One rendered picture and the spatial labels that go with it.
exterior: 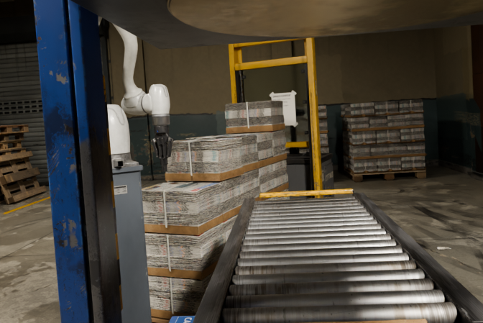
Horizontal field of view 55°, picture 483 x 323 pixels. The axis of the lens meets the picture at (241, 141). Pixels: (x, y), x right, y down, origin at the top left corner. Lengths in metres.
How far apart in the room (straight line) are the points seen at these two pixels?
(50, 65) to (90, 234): 0.28
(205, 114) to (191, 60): 1.11
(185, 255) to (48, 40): 1.78
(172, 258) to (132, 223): 0.49
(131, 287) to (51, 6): 1.52
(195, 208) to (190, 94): 7.27
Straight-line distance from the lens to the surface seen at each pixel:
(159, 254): 2.54
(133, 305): 2.18
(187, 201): 2.36
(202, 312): 0.98
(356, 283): 1.10
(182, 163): 2.68
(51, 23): 0.83
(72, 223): 0.83
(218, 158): 2.56
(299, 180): 4.06
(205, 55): 9.54
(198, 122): 9.49
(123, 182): 2.05
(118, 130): 2.05
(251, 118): 3.43
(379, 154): 7.86
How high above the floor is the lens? 1.18
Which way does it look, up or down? 3 degrees down
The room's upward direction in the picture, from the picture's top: 4 degrees counter-clockwise
